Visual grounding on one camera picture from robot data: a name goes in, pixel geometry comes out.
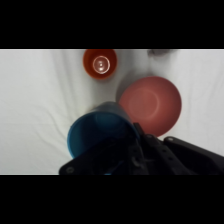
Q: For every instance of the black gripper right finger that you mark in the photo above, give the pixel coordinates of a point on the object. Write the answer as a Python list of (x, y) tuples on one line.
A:
[(180, 158)]

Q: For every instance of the orange plastic cup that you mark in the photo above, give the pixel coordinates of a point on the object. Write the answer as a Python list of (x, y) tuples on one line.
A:
[(90, 68)]

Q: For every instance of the pink plastic bowl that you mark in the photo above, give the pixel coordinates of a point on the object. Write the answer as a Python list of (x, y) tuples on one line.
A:
[(150, 103)]

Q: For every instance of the blue plastic cup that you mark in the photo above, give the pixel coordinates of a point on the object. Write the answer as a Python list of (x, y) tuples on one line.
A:
[(90, 130)]

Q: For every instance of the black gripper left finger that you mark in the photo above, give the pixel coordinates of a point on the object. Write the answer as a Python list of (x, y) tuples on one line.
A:
[(106, 158)]

